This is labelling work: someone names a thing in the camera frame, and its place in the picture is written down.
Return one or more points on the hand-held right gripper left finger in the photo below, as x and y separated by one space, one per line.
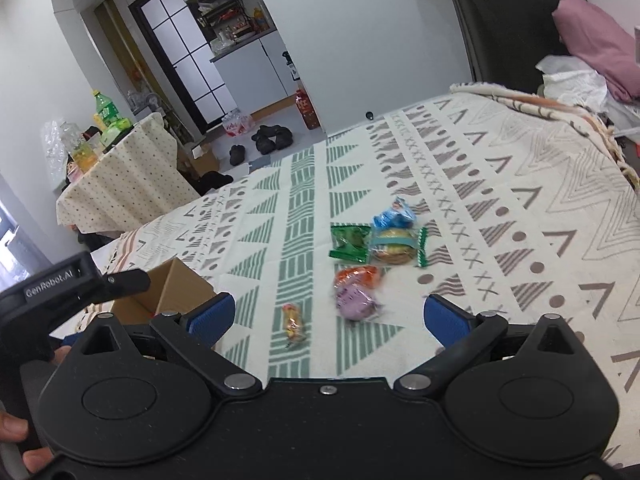
212 317

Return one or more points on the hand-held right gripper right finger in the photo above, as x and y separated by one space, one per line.
450 320

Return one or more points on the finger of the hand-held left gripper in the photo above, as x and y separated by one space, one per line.
125 281

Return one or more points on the brown cardboard box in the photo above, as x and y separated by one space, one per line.
170 285

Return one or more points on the small red yellow snack packet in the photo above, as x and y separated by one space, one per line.
294 322

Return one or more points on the round cake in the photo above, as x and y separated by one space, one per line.
395 247

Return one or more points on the purple snack packet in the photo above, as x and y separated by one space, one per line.
357 304

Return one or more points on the orange snack packet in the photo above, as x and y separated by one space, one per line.
357 276

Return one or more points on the blue snack packet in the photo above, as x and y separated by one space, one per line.
392 216

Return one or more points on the dark green square snack packet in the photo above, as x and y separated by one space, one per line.
350 242

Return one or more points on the person's left hand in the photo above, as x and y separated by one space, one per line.
12 426

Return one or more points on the window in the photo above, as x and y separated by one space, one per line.
10 250

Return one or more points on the round table with dotted cloth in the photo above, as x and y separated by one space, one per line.
130 180

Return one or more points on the small pink container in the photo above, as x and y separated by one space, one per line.
75 172

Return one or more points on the black bag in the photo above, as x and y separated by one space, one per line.
214 182

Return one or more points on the orange drink bottle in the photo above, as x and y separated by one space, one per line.
82 152

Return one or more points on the clear plastic bag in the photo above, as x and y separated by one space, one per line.
52 145

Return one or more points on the small cardboard box on floor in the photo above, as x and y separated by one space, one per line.
205 159

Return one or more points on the green tissue pack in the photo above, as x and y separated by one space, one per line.
115 135

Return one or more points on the single black shoe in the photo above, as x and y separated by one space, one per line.
238 155

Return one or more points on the green soda bottle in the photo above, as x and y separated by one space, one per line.
107 110

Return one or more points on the white table fan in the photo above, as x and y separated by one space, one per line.
147 104

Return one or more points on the pile of black shoes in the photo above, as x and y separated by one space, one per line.
272 139

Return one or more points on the pink plastic bag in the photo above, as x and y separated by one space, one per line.
237 122

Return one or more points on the red bottle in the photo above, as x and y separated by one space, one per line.
307 110

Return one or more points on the dark-framed sliding door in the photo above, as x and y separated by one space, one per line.
185 60

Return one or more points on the white kitchen cabinet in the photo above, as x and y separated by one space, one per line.
250 75

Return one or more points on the spray bottle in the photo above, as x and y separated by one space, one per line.
291 67

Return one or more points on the white plastic bag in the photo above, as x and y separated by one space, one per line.
570 80

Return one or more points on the cluttered kitchen shelf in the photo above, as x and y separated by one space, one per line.
235 20

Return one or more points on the black headboard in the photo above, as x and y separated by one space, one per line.
505 25

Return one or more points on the pink pillow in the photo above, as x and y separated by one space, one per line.
595 40

